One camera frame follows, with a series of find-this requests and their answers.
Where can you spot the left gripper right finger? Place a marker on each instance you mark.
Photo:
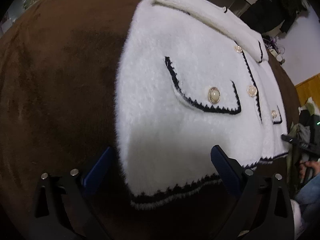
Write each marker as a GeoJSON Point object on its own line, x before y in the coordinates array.
{"type": "Point", "coordinates": [257, 207]}

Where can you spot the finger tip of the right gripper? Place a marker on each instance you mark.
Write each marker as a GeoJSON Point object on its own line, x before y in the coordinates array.
{"type": "Point", "coordinates": [289, 139]}

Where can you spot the brown bed blanket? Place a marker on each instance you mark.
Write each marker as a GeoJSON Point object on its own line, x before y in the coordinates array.
{"type": "Point", "coordinates": [58, 67]}

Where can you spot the blue jeans leg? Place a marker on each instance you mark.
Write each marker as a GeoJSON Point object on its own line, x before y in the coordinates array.
{"type": "Point", "coordinates": [308, 197]}

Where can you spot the yellow storage box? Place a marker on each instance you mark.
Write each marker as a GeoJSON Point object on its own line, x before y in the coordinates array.
{"type": "Point", "coordinates": [309, 88]}

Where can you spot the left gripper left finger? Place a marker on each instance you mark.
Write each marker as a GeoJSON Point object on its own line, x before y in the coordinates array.
{"type": "Point", "coordinates": [64, 206]}

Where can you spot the white fuzzy cardigan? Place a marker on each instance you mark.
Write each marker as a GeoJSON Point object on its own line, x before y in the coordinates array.
{"type": "Point", "coordinates": [192, 75]}

